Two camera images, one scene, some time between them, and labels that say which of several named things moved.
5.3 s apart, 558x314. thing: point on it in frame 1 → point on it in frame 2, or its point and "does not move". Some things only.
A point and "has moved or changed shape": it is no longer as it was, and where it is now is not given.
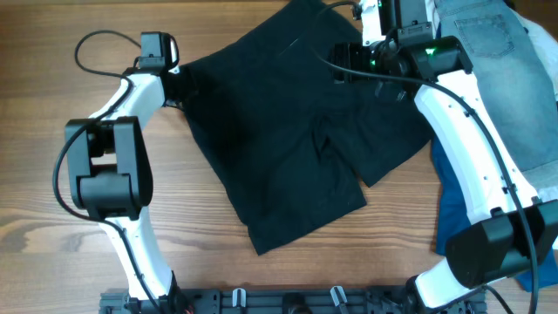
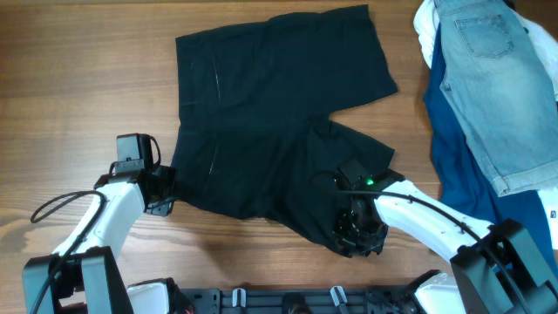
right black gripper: [352, 51] → [359, 248]
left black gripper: [181, 98] → [169, 175]
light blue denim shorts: [513, 77] does not move
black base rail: [288, 301] does not move
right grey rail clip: [335, 296] does not move
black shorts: [288, 141] has moved or changed shape
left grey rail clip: [243, 296] does not move
